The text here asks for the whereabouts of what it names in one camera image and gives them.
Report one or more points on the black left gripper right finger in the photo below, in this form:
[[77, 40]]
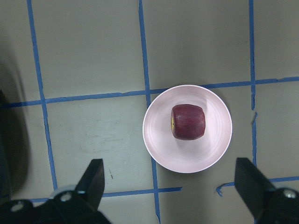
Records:
[[252, 186]]

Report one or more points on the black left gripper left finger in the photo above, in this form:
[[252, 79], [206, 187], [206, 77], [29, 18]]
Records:
[[91, 185]]

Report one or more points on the red apple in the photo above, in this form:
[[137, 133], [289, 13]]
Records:
[[188, 122]]

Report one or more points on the pink plate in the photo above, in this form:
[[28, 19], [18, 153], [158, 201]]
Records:
[[187, 156]]

